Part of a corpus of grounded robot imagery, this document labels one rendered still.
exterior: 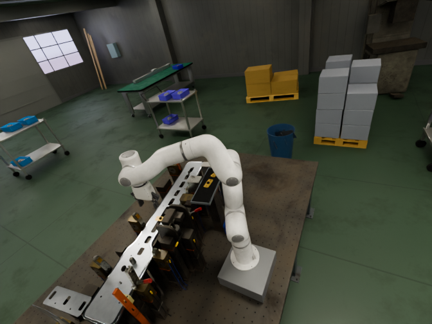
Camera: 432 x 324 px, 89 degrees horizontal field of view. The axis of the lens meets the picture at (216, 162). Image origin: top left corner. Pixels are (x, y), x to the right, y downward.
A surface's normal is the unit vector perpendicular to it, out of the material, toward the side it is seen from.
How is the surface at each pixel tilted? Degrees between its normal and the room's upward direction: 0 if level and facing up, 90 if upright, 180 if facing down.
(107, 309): 0
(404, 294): 0
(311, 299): 0
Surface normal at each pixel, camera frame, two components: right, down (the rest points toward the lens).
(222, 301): -0.19, -0.80
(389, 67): -0.26, 0.59
